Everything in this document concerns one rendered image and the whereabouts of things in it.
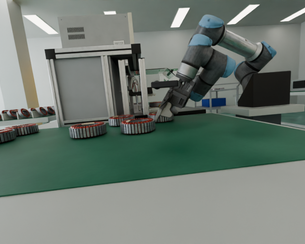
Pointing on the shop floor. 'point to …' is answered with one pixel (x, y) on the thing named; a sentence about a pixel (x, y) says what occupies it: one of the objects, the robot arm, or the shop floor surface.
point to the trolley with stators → (208, 103)
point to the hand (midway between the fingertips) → (159, 118)
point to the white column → (12, 55)
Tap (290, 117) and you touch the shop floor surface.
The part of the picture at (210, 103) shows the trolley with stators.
